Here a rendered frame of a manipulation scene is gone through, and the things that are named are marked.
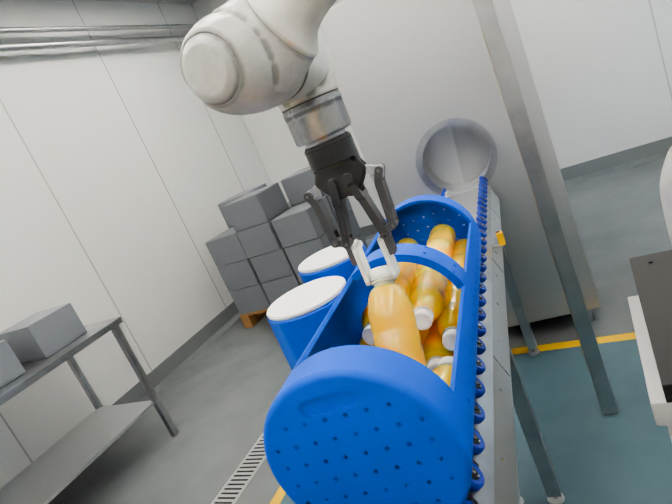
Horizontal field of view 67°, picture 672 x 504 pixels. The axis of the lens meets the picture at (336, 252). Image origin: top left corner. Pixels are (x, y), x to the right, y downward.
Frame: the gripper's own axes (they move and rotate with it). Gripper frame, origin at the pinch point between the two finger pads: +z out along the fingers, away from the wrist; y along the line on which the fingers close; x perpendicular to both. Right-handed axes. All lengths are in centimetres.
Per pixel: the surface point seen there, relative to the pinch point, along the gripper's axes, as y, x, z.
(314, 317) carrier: 43, -53, 29
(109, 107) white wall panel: 301, -340, -107
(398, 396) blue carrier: -3.6, 22.1, 10.5
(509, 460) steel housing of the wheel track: -8.1, -1.5, 43.1
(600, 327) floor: -36, -187, 131
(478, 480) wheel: -6.1, 13.1, 32.8
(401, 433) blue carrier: -1.9, 22.2, 15.7
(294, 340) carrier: 52, -52, 34
